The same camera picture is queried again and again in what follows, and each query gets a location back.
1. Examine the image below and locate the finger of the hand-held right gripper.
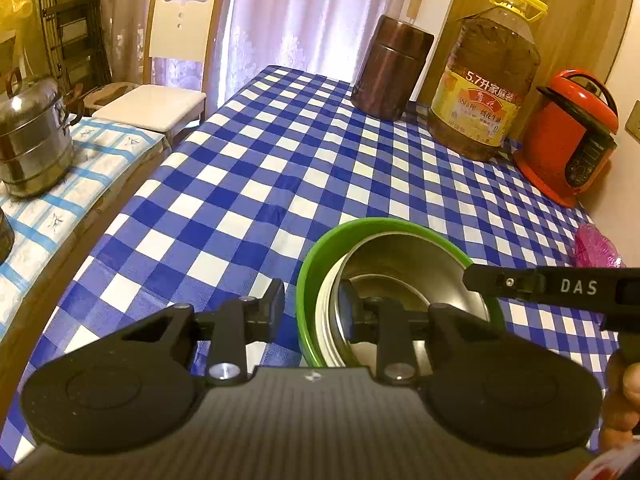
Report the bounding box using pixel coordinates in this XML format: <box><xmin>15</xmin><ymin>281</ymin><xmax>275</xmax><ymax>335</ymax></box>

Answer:
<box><xmin>462</xmin><ymin>262</ymin><xmax>540</xmax><ymax>302</ymax></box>

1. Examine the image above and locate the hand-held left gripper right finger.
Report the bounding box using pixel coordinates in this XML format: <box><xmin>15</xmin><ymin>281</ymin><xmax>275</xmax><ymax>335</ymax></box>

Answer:
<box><xmin>340</xmin><ymin>280</ymin><xmax>518</xmax><ymax>385</ymax></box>

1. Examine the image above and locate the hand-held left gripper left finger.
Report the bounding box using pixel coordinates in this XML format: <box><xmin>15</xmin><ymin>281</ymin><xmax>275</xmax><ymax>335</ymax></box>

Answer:
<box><xmin>107</xmin><ymin>278</ymin><xmax>286</xmax><ymax>388</ymax></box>

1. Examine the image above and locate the round cream tin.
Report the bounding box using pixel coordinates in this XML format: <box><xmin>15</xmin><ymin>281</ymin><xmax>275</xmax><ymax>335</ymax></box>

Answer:
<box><xmin>315</xmin><ymin>255</ymin><xmax>361</xmax><ymax>367</ymax></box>

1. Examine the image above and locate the green plastic bowl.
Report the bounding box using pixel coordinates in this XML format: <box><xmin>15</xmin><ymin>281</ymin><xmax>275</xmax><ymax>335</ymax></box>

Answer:
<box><xmin>296</xmin><ymin>217</ymin><xmax>503</xmax><ymax>368</ymax></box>

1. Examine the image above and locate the round steel tin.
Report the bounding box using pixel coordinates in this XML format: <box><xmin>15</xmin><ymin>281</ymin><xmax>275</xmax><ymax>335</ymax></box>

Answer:
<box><xmin>342</xmin><ymin>232</ymin><xmax>492</xmax><ymax>356</ymax></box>

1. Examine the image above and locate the person's right hand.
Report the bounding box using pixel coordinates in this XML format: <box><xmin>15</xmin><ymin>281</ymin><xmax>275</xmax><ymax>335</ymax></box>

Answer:
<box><xmin>602</xmin><ymin>347</ymin><xmax>640</xmax><ymax>453</ymax></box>

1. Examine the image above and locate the blue checked tablecloth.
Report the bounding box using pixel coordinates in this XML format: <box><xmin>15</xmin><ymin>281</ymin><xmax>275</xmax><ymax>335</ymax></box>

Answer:
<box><xmin>15</xmin><ymin>65</ymin><xmax>621</xmax><ymax>461</ymax></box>

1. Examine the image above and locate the red electric pressure cooker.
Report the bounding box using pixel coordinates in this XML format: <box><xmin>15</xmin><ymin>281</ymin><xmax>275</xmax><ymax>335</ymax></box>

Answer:
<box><xmin>513</xmin><ymin>70</ymin><xmax>620</xmax><ymax>209</ymax></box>

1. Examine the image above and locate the large cooking oil bottle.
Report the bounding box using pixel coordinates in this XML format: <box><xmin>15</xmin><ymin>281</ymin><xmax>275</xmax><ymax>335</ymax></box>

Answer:
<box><xmin>426</xmin><ymin>0</ymin><xmax>549</xmax><ymax>162</ymax></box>

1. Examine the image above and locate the brown metal canister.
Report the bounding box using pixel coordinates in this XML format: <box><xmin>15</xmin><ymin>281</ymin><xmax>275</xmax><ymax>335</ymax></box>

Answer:
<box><xmin>351</xmin><ymin>15</ymin><xmax>435</xmax><ymax>122</ymax></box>

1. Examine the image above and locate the light blue patterned tablecloth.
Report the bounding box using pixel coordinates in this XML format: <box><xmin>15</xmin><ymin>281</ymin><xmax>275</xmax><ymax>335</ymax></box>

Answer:
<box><xmin>0</xmin><ymin>116</ymin><xmax>171</xmax><ymax>321</ymax></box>

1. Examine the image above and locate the white wooden chair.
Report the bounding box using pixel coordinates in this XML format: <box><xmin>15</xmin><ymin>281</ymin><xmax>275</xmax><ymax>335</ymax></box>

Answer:
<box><xmin>92</xmin><ymin>0</ymin><xmax>226</xmax><ymax>148</ymax></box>

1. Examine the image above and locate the dark pot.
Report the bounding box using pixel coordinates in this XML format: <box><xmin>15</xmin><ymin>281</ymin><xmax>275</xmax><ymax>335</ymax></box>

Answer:
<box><xmin>0</xmin><ymin>206</ymin><xmax>16</xmax><ymax>263</ymax></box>

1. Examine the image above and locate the pale patterned curtain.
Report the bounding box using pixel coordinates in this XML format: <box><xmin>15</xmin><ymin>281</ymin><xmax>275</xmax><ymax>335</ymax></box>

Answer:
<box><xmin>100</xmin><ymin>0</ymin><xmax>466</xmax><ymax>111</ymax></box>

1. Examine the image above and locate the stainless steel steamer pot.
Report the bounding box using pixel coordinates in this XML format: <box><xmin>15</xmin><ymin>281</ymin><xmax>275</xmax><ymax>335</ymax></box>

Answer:
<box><xmin>0</xmin><ymin>67</ymin><xmax>83</xmax><ymax>198</ymax></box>

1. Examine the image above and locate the dark folding rack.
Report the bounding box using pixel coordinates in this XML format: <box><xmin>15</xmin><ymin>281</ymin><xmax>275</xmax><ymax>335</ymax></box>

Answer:
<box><xmin>37</xmin><ymin>0</ymin><xmax>113</xmax><ymax>106</ymax></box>

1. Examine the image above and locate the yellow plastic bag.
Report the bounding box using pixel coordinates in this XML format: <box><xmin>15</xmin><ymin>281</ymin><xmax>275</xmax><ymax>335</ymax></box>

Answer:
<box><xmin>0</xmin><ymin>0</ymin><xmax>36</xmax><ymax>36</ymax></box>

